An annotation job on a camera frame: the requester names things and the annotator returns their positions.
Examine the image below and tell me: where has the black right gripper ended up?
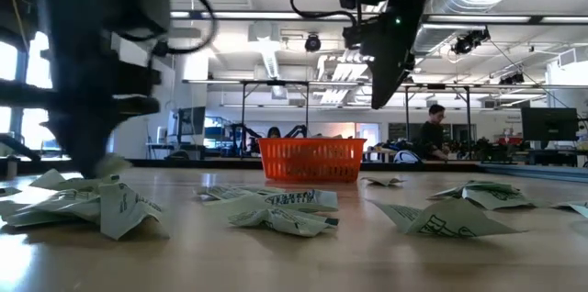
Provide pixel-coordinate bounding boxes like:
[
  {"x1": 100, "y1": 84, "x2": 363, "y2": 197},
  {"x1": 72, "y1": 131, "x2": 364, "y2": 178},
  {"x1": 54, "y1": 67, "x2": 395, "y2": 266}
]
[{"x1": 360, "y1": 11, "x2": 424, "y2": 110}]

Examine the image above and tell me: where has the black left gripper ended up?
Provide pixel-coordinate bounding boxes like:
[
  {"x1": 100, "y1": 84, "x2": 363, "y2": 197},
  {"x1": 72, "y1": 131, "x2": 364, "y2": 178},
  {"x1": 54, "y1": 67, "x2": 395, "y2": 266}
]
[{"x1": 45, "y1": 0, "x2": 162, "y2": 178}]

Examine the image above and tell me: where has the white blue ball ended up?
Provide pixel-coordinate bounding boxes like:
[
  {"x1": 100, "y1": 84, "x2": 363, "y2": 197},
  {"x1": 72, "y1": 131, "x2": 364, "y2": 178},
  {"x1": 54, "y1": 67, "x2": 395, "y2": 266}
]
[{"x1": 393, "y1": 149, "x2": 422, "y2": 164}]

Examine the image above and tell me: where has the black computer monitor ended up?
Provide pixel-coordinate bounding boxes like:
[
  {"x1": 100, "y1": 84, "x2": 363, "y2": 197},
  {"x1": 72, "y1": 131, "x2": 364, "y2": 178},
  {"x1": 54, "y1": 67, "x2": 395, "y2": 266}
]
[
  {"x1": 176, "y1": 106, "x2": 207, "y2": 137},
  {"x1": 521, "y1": 107, "x2": 580, "y2": 142}
]

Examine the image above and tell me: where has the orange plastic basket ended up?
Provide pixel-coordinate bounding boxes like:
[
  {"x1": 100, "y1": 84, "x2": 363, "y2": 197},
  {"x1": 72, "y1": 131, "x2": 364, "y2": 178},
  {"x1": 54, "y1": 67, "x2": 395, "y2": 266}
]
[{"x1": 257, "y1": 137, "x2": 368, "y2": 184}]

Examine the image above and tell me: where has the black metal background frame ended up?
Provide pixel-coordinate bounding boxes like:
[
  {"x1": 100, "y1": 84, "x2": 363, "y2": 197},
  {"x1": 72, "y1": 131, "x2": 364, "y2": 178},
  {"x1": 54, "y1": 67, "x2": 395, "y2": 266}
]
[
  {"x1": 403, "y1": 84, "x2": 473, "y2": 155},
  {"x1": 240, "y1": 79, "x2": 310, "y2": 160}
]

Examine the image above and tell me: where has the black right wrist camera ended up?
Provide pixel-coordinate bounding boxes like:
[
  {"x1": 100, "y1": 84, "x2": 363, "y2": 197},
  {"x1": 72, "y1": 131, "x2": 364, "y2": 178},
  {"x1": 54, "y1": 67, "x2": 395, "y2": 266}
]
[{"x1": 342, "y1": 25, "x2": 367, "y2": 50}]

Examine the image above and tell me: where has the black overhead camera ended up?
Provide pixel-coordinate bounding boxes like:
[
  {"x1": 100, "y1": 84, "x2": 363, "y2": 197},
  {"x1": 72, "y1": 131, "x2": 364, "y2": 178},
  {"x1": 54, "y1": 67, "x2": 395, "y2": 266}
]
[{"x1": 304, "y1": 32, "x2": 322, "y2": 53}]

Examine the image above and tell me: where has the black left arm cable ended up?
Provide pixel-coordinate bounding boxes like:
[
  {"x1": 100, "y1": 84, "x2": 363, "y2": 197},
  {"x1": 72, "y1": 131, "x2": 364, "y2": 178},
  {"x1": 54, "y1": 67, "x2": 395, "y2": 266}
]
[{"x1": 114, "y1": 0, "x2": 217, "y2": 57}]

